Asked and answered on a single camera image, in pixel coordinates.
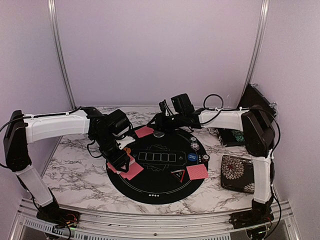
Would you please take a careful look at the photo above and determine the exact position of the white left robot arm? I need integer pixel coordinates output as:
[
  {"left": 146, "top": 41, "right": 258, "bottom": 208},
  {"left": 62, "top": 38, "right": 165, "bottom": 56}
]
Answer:
[{"left": 3, "top": 106, "right": 135, "bottom": 223}]

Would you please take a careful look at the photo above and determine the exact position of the red card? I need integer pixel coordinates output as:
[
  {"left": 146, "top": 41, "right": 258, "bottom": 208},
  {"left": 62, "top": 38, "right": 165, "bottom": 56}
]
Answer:
[
  {"left": 187, "top": 165, "right": 209, "bottom": 180},
  {"left": 192, "top": 164, "right": 208, "bottom": 175},
  {"left": 134, "top": 126, "right": 154, "bottom": 138},
  {"left": 120, "top": 171, "right": 139, "bottom": 181},
  {"left": 129, "top": 162, "right": 144, "bottom": 175},
  {"left": 141, "top": 126, "right": 154, "bottom": 135}
]

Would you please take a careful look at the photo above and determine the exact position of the round black poker mat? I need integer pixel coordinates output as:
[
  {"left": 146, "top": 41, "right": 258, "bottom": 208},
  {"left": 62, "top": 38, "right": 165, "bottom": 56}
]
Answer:
[{"left": 107, "top": 127, "right": 209, "bottom": 205}]

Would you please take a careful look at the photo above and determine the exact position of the floral patterned pouch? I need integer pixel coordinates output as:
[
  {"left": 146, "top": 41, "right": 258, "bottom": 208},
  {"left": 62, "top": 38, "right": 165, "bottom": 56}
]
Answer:
[{"left": 220, "top": 155, "right": 255, "bottom": 194}]

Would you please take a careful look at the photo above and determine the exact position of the red triangle all-in marker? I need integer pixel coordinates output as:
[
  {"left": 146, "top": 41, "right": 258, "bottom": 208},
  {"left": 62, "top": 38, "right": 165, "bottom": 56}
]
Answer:
[{"left": 170, "top": 169, "right": 186, "bottom": 183}]

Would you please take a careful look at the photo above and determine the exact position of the red chip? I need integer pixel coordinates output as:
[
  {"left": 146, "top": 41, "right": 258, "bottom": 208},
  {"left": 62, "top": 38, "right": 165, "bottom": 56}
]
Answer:
[{"left": 201, "top": 154, "right": 210, "bottom": 163}]

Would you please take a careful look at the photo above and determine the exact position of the black poker chip case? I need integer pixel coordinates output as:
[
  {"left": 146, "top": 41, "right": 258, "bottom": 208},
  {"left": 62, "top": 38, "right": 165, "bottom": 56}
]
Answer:
[{"left": 217, "top": 84, "right": 278, "bottom": 147}]

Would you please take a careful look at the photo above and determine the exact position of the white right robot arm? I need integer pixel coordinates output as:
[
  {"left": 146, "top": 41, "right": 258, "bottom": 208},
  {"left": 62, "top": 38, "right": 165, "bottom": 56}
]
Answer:
[{"left": 147, "top": 93, "right": 277, "bottom": 224}]

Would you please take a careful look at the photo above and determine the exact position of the grey chip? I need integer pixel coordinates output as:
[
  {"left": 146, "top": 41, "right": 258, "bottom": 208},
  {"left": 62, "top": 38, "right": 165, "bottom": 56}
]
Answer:
[{"left": 191, "top": 142, "right": 200, "bottom": 151}]

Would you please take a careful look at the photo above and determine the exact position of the green chip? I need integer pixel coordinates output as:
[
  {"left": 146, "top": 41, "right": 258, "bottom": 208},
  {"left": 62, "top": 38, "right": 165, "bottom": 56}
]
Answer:
[{"left": 190, "top": 136, "right": 198, "bottom": 142}]

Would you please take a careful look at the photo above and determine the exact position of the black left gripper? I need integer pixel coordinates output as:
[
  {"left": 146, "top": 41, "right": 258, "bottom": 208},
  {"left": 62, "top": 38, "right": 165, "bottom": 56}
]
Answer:
[{"left": 93, "top": 132, "right": 131, "bottom": 173}]

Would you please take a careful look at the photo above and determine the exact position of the black dealer button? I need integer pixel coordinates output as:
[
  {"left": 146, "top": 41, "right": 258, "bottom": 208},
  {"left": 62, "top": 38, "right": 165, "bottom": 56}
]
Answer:
[{"left": 153, "top": 131, "right": 165, "bottom": 138}]

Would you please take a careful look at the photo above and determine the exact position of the blue small blind button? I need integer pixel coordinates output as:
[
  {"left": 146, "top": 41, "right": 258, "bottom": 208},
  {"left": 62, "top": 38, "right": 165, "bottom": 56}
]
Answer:
[{"left": 187, "top": 153, "right": 199, "bottom": 165}]

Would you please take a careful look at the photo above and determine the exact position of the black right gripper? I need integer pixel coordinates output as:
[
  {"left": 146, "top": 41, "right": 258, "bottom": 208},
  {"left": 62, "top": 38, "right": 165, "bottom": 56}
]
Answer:
[{"left": 146, "top": 112, "right": 185, "bottom": 135}]

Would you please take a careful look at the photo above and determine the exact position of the red playing card deck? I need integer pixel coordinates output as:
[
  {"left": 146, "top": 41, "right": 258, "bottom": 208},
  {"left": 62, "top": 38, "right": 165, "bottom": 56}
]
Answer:
[{"left": 106, "top": 152, "right": 135, "bottom": 173}]

